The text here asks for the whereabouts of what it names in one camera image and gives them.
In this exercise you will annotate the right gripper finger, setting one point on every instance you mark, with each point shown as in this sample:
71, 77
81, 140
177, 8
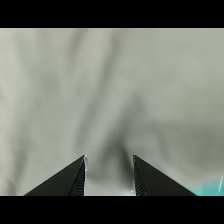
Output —
68, 181

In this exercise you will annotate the brown T-shirt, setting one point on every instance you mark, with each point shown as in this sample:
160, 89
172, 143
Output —
110, 83

